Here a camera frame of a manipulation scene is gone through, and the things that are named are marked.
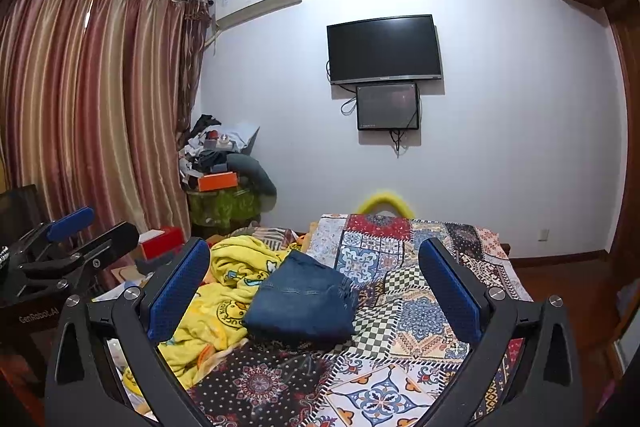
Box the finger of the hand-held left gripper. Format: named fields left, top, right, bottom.
left=19, top=221, right=141, bottom=283
left=20, top=206, right=97, bottom=258

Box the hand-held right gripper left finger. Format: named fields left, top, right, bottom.
left=44, top=237, right=236, bottom=427

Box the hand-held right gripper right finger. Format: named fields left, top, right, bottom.
left=417, top=237, right=586, bottom=427

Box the blue denim jacket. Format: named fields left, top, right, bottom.
left=243, top=249, right=359, bottom=344

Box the yellow duck print blanket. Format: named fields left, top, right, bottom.
left=107, top=234, right=302, bottom=414

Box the red and white box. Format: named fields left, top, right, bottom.
left=137, top=227, right=186, bottom=261

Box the patchwork printed bed sheet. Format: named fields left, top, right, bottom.
left=185, top=213, right=534, bottom=427

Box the green table cloth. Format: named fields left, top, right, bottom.
left=187, top=187, right=264, bottom=234

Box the striped pink curtain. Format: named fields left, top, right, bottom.
left=0, top=0, right=212, bottom=253

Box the orange box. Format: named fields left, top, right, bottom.
left=196, top=172, right=239, bottom=193

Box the grey green cushion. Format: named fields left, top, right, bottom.
left=227, top=154, right=279, bottom=210

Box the pile of clutter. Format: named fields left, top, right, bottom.
left=177, top=114, right=261, bottom=188

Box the brown wooden door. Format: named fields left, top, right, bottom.
left=606, top=0, right=640, bottom=358

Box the white air conditioner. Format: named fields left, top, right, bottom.
left=209, top=0, right=304, bottom=34

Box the yellow foam ring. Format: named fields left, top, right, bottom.
left=355, top=189, right=416, bottom=218

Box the black monitor cable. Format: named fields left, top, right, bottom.
left=390, top=129, right=409, bottom=158

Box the small wall monitor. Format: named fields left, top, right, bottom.
left=355, top=83, right=420, bottom=132

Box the black wall television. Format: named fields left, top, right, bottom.
left=326, top=14, right=444, bottom=86

